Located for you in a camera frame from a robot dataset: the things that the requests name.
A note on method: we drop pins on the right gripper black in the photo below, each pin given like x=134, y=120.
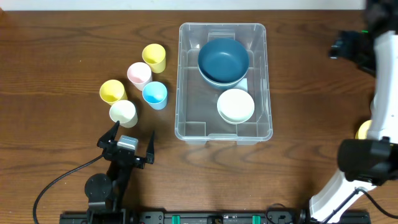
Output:
x=347, y=43

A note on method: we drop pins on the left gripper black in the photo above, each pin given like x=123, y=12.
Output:
x=125, y=154

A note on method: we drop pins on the dark blue bowl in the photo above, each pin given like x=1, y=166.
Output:
x=222, y=86
x=223, y=60

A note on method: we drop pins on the white small bowl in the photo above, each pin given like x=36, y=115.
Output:
x=235, y=106

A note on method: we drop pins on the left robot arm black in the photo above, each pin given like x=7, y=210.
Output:
x=105, y=192

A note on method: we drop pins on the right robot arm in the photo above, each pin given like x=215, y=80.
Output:
x=364, y=164

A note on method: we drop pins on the clear plastic storage container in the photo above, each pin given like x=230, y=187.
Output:
x=197, y=120

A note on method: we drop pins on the white label in container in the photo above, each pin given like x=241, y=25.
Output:
x=243, y=84

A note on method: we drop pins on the cream white cup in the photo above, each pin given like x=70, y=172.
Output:
x=125, y=112

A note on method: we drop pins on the yellow cup near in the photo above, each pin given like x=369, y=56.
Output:
x=112, y=91

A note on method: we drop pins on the yellow cup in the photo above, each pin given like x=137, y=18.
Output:
x=112, y=91
x=155, y=56

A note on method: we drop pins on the blue cup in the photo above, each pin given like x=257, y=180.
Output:
x=155, y=94

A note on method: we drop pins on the pink cup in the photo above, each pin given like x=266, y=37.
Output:
x=139, y=74

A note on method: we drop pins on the yellow small bowl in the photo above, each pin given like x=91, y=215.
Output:
x=363, y=130

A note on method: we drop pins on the yellow cup far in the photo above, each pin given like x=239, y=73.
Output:
x=155, y=56

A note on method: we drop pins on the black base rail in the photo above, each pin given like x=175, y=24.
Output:
x=281, y=216

